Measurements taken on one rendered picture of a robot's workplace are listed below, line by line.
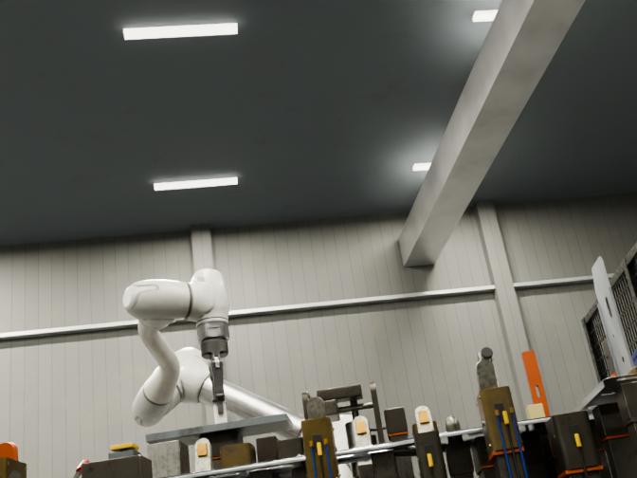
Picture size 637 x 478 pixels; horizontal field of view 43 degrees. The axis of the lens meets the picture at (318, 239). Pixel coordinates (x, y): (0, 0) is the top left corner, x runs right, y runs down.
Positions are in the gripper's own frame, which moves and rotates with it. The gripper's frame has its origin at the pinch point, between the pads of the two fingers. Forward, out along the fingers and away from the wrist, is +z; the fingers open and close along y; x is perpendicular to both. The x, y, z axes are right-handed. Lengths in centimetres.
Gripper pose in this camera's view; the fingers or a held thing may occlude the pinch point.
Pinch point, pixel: (220, 415)
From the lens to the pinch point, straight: 224.4
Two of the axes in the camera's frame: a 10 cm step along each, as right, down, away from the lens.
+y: 1.6, -4.1, -9.0
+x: 9.8, -0.6, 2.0
